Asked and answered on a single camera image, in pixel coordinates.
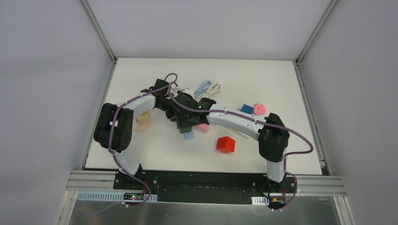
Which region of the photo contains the light blue plug box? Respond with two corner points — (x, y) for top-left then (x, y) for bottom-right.
(184, 130), (195, 141)

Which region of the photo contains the pink triangular power strip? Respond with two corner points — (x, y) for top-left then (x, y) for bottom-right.
(195, 124), (209, 133)

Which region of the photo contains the beige cube socket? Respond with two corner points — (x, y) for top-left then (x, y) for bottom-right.
(136, 111), (151, 125)

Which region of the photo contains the white power strip cable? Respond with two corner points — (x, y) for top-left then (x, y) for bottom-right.
(202, 81), (222, 102)

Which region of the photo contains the red cube socket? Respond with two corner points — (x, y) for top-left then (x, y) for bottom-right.
(216, 136), (236, 154)

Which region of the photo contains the blue cube socket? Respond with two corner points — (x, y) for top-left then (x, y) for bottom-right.
(240, 104), (254, 115)

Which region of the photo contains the pink plug adapter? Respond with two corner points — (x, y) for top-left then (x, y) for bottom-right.
(253, 104), (267, 116)

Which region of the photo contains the pink round socket base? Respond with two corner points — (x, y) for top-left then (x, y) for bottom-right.
(132, 122), (151, 133)

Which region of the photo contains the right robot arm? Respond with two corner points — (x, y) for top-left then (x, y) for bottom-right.
(171, 92), (290, 192)

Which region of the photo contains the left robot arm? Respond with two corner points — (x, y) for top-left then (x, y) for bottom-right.
(93, 79), (178, 190)

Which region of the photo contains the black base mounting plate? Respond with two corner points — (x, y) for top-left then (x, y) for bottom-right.
(113, 169), (297, 204)

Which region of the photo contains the light blue cable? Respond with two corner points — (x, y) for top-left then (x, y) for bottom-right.
(193, 80), (213, 98)

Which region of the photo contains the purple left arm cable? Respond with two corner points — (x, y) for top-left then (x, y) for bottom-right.
(107, 73), (178, 209)

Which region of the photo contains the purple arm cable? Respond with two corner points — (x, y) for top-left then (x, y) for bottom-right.
(107, 73), (178, 209)
(168, 87), (314, 212)

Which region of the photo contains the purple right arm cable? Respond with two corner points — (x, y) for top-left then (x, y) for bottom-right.
(168, 87), (314, 212)

